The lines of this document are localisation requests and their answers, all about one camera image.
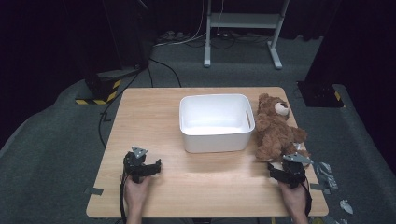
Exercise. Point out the grey tape strip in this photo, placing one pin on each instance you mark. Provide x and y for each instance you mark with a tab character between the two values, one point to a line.
317	186
94	191

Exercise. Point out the person's right hand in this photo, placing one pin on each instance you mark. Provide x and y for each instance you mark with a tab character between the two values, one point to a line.
294	199

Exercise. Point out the power strip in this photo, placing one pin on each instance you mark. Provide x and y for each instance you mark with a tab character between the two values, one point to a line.
170	35

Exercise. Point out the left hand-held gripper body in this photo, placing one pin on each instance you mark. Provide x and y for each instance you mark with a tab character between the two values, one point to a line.
134	162

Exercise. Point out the crumpled grey tape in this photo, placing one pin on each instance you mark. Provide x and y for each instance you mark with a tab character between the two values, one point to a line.
327	175

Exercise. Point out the black yellow striped stand base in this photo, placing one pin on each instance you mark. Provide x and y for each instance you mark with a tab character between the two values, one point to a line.
101	88

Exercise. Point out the brown teddy bear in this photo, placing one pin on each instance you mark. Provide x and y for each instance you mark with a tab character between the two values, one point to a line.
275	130

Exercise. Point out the white plastic storage bin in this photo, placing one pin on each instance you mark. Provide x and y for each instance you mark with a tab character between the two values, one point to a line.
214	124

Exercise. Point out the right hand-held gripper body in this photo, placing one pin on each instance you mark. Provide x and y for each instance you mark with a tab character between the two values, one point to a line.
294	170

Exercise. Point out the person's left hand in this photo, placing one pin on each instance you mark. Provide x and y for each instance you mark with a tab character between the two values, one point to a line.
136	193

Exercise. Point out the crumpled white paper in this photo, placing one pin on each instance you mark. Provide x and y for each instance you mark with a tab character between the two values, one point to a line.
346	206

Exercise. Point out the white metal stand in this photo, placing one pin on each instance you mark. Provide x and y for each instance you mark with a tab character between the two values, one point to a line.
244	20

